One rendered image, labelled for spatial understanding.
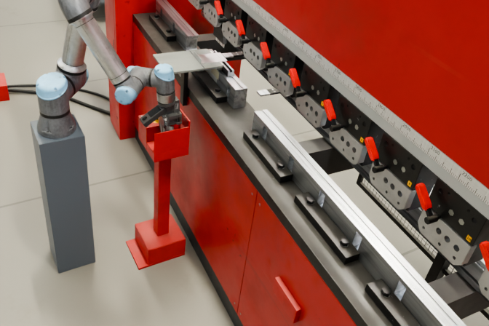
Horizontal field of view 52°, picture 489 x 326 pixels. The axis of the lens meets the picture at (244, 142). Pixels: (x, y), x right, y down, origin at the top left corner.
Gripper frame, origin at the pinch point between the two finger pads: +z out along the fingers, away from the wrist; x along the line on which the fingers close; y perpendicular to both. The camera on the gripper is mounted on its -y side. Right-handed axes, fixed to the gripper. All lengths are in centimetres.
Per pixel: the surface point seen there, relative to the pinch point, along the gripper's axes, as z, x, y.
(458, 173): -62, -116, 28
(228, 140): -12.7, -27.3, 16.7
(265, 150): -15, -42, 25
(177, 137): -3.1, -4.9, 4.0
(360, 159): -44, -87, 28
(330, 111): -53, -74, 25
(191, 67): -25.3, 11.5, 18.9
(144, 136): 0.7, 7.0, -6.6
